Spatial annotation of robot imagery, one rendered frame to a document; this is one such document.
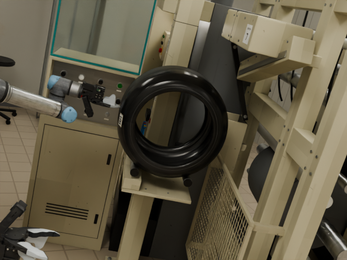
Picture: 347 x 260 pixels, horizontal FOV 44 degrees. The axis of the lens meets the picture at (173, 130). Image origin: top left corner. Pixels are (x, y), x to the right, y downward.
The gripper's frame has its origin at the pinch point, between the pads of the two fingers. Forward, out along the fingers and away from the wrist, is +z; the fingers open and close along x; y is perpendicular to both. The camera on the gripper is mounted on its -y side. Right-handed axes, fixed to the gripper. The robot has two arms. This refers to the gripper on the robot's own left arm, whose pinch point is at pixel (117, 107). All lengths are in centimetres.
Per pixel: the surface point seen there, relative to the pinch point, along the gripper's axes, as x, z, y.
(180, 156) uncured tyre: 12.9, 42.5, -19.7
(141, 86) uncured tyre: -8.5, 7.5, 16.0
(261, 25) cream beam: -35, 43, 61
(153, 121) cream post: 26.4, 23.0, -8.9
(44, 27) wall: 342, -101, -28
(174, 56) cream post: 26.9, 22.1, 30.3
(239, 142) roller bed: 19, 73, -3
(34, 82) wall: 341, -95, -99
